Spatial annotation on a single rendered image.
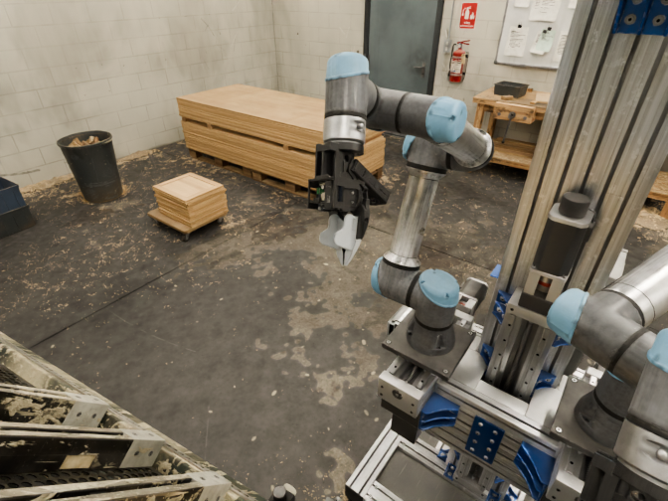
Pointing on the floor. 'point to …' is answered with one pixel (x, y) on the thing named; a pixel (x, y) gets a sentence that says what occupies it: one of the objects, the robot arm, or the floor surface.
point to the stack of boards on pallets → (263, 134)
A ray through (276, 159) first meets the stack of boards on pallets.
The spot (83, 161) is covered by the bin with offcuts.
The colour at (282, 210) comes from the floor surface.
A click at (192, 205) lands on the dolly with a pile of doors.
